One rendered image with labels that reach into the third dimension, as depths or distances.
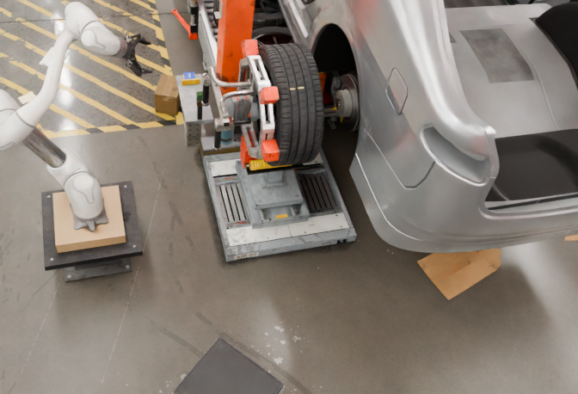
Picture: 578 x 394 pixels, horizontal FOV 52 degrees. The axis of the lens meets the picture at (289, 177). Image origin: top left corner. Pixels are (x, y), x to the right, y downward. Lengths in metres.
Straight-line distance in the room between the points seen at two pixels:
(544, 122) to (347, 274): 1.44
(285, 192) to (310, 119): 0.81
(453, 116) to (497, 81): 1.34
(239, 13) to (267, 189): 1.08
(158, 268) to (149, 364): 0.58
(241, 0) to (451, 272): 2.08
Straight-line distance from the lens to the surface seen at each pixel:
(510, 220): 2.72
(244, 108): 2.99
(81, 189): 3.19
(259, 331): 3.44
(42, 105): 2.78
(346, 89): 3.39
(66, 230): 3.37
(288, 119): 2.98
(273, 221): 3.65
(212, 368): 2.97
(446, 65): 2.44
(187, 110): 3.79
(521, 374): 3.79
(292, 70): 3.04
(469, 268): 3.99
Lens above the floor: 3.10
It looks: 50 degrees down
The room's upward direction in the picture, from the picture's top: 12 degrees clockwise
